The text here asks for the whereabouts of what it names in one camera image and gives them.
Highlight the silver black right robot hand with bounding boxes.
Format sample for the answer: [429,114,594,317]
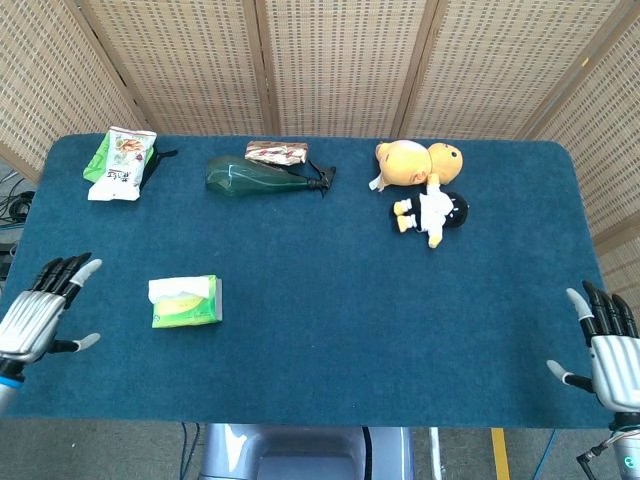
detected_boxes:
[545,280,640,413]

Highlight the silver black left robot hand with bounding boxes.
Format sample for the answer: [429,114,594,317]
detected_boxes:
[0,252,104,382]

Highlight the white tissue sheet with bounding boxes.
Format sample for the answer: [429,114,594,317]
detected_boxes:
[148,275,211,305]

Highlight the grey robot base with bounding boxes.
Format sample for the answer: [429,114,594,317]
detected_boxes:
[198,423,416,480]

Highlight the green tissue pack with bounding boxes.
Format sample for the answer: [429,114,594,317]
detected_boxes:
[148,274,224,330]

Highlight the white printed snack bag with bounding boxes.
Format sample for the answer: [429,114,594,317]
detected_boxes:
[87,126,158,203]

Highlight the white table leg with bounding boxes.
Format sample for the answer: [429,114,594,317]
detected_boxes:
[428,427,444,480]

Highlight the woven folding screen panel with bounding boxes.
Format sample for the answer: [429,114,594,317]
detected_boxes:
[393,0,626,140]
[255,0,442,139]
[0,0,147,184]
[519,0,640,306]
[74,0,275,137]

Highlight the black white plush doll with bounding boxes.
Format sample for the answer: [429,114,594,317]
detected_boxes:
[391,174,471,250]

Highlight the green plastic spray bottle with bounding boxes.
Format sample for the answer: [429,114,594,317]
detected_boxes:
[204,155,337,200]

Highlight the blue table mat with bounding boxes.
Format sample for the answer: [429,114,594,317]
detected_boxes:
[0,133,612,430]

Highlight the yellow plush toy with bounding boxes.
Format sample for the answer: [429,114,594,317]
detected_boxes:
[368,139,464,193]

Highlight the red patterned snack packet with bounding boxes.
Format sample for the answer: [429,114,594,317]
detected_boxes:
[243,140,309,167]

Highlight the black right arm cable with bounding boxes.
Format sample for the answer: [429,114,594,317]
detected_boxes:
[576,438,626,480]

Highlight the blue floor cable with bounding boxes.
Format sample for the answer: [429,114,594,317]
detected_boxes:
[531,428,559,480]

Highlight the black floor cable bundle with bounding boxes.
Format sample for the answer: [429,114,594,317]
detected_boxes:
[0,169,37,232]

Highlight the black cables under table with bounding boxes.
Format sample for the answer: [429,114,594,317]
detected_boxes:
[179,422,201,480]

